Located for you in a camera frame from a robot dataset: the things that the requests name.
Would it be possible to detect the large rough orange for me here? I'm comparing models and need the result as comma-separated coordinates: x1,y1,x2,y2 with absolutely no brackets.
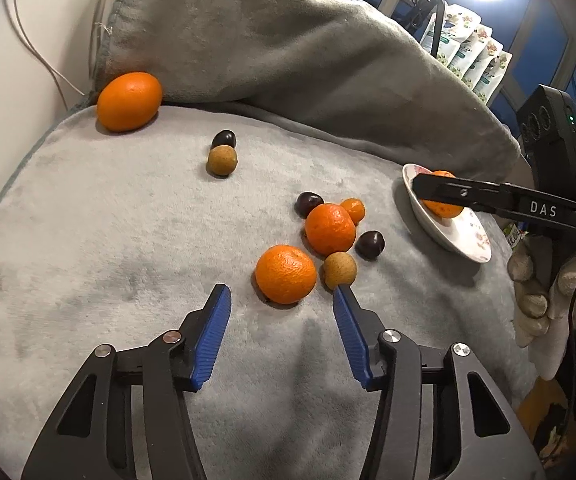
420,170,463,219

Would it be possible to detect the dark plum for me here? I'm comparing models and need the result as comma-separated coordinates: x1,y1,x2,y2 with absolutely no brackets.
294,192,325,219
355,230,385,260
211,129,237,150

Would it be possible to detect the small kumquat orange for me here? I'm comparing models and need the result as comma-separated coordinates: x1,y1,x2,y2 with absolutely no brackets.
340,198,366,226

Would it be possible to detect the mandarin orange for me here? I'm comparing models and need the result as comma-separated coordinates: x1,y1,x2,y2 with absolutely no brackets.
304,204,356,257
254,245,317,306

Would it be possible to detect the brown kiwi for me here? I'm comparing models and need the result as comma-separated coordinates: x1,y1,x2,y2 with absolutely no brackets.
323,252,357,290
207,144,238,178

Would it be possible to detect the large smooth orange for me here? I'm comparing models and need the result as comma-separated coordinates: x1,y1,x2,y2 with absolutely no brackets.
96,72,163,133

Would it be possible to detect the right white gloved hand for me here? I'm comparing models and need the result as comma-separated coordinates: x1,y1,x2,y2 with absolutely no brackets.
507,236,576,380

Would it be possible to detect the floral white plate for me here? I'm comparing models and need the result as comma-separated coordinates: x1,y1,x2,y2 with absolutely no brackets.
402,164,492,263

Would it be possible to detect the refill pouch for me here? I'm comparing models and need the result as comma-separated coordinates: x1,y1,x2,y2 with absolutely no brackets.
448,25,493,79
434,4,481,66
462,38,504,90
473,51,512,104

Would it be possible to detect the grey fleece blanket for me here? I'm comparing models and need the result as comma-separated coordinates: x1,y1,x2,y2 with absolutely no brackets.
0,0,535,479

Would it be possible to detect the black tracking camera box right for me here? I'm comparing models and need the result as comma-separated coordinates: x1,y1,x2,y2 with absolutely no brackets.
516,84,576,282

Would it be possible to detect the white cable on wall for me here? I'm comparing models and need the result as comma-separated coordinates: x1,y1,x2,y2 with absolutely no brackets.
9,0,90,111

